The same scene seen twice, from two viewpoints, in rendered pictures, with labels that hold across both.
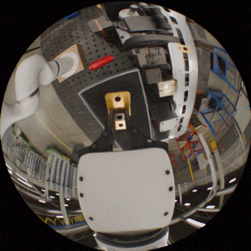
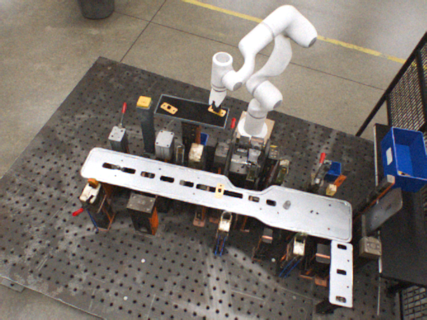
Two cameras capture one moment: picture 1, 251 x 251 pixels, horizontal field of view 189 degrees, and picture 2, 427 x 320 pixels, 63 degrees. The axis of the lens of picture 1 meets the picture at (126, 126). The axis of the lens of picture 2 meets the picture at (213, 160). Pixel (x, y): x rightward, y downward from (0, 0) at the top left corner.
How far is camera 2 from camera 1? 1.67 m
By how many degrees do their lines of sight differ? 47
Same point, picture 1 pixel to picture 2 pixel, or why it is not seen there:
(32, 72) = (262, 100)
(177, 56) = (213, 180)
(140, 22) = (244, 140)
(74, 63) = (246, 133)
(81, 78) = (226, 131)
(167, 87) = (197, 149)
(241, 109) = not seen: outside the picture
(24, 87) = (261, 91)
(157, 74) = (211, 143)
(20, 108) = (258, 79)
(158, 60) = (218, 150)
